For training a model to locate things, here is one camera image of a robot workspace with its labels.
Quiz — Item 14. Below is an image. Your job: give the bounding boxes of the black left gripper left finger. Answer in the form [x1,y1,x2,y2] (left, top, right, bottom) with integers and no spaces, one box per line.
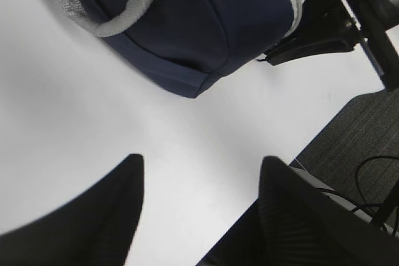
[1,154,144,265]

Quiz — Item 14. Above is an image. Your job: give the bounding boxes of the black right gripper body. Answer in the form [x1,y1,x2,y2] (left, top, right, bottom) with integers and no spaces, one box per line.
[300,0,360,45]

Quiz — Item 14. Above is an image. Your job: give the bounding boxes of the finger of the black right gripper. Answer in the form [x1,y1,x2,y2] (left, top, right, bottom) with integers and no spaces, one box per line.
[263,32,355,66]

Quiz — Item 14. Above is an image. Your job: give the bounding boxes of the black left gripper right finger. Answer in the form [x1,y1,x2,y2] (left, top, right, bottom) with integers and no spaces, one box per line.
[195,155,399,266]

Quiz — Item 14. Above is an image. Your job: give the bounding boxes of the navy blue lunch bag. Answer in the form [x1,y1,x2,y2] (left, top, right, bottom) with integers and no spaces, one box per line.
[56,0,302,98]

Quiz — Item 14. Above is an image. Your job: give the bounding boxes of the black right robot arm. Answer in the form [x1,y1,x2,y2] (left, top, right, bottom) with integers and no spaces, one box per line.
[264,0,398,90]

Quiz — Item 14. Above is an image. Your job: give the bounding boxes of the black floor cables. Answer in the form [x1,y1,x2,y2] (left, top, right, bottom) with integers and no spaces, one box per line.
[317,155,399,235]

